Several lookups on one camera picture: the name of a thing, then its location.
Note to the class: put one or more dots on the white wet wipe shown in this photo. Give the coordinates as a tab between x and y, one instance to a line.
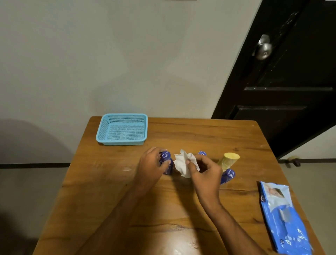
181	164

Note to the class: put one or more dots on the person's left hand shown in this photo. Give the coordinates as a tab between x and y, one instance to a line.
148	168

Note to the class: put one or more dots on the blue plastic basket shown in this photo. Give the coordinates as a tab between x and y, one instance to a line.
122	130

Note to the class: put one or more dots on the black door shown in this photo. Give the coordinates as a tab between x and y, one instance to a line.
294	92

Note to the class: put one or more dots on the yellow bottle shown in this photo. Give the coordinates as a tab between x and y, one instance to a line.
228	159

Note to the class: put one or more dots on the blue wet wipes packet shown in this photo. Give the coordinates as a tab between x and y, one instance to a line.
284	220

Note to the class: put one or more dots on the door stopper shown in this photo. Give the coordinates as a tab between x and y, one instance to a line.
294	160

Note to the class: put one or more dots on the person's left thumb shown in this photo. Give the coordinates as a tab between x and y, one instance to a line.
164	166

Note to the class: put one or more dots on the person's right hand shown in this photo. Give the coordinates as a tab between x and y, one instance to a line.
207	181

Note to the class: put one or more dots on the blue bottle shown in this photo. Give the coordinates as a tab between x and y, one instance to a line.
227	176
202	153
167	157

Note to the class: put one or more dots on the person's right forearm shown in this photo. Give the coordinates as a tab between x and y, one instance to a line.
231	231

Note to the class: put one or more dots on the silver door knob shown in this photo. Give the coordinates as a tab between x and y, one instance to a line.
263	48

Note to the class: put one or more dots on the person's right thumb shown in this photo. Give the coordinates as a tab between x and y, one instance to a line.
191	168

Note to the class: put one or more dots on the person's left forearm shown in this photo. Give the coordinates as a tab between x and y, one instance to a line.
115	220

